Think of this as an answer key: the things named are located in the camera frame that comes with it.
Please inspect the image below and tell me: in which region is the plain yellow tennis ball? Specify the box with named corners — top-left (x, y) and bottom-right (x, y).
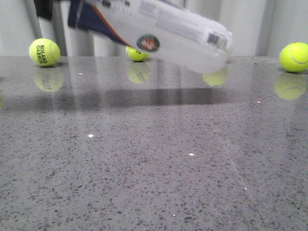
top-left (279, 42), bottom-right (308, 73)

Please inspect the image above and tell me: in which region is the Head Team yellow tennis ball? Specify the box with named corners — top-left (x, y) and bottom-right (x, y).
top-left (126, 46), bottom-right (149, 62)

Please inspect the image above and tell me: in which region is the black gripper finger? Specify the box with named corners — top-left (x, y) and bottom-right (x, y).
top-left (33, 0), bottom-right (70, 20)

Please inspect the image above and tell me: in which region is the Roland Garros yellow tennis ball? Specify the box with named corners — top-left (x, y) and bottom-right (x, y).
top-left (29, 38), bottom-right (61, 67)

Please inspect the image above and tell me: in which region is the white plastic tennis ball can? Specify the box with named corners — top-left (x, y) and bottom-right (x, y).
top-left (68, 0), bottom-right (233, 74)

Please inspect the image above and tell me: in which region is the grey pleated curtain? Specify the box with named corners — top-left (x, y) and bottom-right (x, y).
top-left (0, 0), bottom-right (308, 56)

